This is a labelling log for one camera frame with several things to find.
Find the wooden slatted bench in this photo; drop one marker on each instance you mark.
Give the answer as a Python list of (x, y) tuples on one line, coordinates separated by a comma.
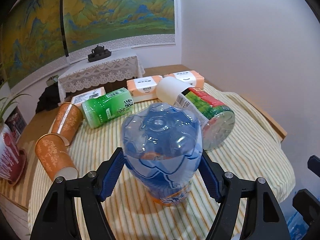
[(20, 193)]

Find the black bag on floor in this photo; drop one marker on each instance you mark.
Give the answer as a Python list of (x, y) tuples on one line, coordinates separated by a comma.
[(49, 99)]

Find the green landscape scroll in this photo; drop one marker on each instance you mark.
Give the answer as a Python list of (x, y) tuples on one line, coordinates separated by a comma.
[(116, 24), (31, 45)]

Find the near orange paper cup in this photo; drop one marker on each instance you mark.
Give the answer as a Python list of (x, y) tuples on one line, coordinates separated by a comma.
[(52, 154)]

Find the red pot saucer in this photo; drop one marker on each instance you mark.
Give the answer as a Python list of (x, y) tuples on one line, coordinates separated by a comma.
[(17, 169)]

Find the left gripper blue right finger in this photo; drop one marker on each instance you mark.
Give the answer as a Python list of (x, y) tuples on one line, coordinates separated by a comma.
[(263, 216)]

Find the orange paper cup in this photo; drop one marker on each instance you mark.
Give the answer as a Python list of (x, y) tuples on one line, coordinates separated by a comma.
[(67, 122), (52, 154)]

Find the dark teapot tray set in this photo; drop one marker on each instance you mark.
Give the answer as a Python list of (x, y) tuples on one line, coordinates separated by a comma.
[(99, 53)]

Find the white red ceramic plant pot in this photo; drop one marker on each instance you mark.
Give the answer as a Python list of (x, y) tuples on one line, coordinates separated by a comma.
[(9, 151)]

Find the left orange tissue pack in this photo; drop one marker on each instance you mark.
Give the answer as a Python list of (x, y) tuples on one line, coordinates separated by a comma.
[(144, 88)]

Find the green plastic tea cup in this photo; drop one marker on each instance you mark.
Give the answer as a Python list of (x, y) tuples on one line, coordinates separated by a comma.
[(103, 109)]

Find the left green landscape scroll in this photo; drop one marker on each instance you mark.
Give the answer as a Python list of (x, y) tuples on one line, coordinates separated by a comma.
[(31, 45)]

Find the white labelled parcel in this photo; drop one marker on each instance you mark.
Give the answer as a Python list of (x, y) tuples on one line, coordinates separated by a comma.
[(95, 93)]

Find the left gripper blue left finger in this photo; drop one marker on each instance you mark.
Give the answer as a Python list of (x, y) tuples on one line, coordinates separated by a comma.
[(57, 219)]

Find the white lace tablecloth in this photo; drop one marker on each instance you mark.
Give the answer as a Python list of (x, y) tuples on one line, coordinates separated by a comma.
[(121, 65)]

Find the far orange paper cup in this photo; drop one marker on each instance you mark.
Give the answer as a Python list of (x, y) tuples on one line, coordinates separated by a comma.
[(67, 122)]

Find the small green box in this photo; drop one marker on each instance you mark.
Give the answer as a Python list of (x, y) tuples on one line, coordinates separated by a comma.
[(52, 80)]

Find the right green landscape scroll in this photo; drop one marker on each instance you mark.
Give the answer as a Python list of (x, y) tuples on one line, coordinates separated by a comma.
[(116, 24)]

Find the orange tissue pack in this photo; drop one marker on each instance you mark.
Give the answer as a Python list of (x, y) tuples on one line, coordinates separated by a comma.
[(189, 76), (144, 88)]

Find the green spider plant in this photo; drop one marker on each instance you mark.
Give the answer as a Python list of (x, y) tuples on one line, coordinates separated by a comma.
[(11, 101)]

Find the striped yellow tablecloth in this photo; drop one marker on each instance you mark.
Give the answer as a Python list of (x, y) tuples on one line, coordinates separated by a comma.
[(252, 150)]

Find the red green label plastic cup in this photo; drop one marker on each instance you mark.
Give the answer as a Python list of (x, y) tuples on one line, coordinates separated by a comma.
[(216, 118)]

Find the right orange tissue pack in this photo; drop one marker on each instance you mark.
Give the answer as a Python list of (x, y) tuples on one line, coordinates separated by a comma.
[(189, 76)]

